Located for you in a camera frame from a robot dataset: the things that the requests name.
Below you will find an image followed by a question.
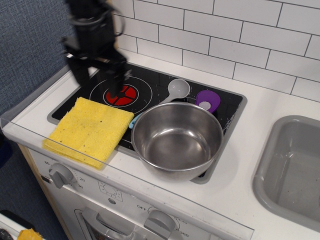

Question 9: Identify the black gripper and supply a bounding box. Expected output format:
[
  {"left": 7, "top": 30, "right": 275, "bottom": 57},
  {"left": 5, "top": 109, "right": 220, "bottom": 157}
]
[{"left": 61, "top": 17, "right": 130, "bottom": 98}]

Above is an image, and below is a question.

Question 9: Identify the purple toy eggplant slice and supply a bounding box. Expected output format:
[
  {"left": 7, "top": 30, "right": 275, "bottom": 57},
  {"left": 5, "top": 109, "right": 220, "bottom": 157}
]
[{"left": 195, "top": 90, "right": 221, "bottom": 114}]

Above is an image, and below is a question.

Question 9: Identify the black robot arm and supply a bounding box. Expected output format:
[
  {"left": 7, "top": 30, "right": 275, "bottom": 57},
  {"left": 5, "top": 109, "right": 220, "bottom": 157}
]
[{"left": 61, "top": 0, "right": 130, "bottom": 98}]

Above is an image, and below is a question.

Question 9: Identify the black toy stovetop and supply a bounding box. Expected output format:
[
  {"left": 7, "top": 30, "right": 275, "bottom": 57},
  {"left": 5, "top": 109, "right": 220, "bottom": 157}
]
[{"left": 47, "top": 58, "right": 248, "bottom": 185}]

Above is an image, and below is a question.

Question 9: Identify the yellow folded cloth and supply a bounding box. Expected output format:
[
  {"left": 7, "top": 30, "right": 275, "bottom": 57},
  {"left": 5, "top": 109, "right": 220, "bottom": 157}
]
[{"left": 42, "top": 97, "right": 134, "bottom": 170}]

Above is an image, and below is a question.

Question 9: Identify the grey measuring spoon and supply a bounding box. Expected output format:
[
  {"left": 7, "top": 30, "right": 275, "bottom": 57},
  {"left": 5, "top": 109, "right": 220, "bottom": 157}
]
[{"left": 159, "top": 78, "right": 191, "bottom": 105}]

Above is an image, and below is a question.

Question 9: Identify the stainless steel pot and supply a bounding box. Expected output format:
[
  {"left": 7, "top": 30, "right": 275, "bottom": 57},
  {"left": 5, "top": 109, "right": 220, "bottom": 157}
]
[{"left": 131, "top": 102, "right": 224, "bottom": 182}]

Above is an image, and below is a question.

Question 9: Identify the left grey oven knob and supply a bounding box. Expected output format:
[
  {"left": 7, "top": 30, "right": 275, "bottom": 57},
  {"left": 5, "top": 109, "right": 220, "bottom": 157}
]
[{"left": 49, "top": 163, "right": 74, "bottom": 189}]

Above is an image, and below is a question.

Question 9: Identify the grey oven knob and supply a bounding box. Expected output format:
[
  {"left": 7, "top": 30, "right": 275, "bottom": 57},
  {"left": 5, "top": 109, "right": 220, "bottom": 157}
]
[
  {"left": 143, "top": 210, "right": 176, "bottom": 240},
  {"left": 49, "top": 163, "right": 74, "bottom": 189}
]

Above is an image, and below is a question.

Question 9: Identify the white toy oven front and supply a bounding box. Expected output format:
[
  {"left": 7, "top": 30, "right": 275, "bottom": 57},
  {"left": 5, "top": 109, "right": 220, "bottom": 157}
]
[{"left": 30, "top": 150, "right": 234, "bottom": 240}]

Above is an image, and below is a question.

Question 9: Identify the right grey oven knob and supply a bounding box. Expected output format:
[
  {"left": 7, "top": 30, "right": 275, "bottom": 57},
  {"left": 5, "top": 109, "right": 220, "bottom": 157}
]
[{"left": 143, "top": 210, "right": 176, "bottom": 240}]

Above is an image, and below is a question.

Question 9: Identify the yellow object bottom left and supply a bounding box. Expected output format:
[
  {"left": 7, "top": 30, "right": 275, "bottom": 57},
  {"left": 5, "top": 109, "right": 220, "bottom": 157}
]
[{"left": 17, "top": 228, "right": 43, "bottom": 240}]

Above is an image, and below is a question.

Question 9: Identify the grey toy sink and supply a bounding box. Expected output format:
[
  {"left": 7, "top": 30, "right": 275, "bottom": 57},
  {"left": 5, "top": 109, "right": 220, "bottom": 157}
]
[{"left": 253, "top": 115, "right": 320, "bottom": 232}]

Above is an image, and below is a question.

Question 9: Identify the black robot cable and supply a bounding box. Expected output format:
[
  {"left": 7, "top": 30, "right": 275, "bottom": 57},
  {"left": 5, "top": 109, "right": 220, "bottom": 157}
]
[{"left": 109, "top": 4, "right": 126, "bottom": 38}]

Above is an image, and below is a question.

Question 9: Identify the light blue plastic handle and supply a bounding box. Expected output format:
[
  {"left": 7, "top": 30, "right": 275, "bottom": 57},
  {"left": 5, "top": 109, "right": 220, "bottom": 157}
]
[{"left": 128, "top": 113, "right": 142, "bottom": 129}]

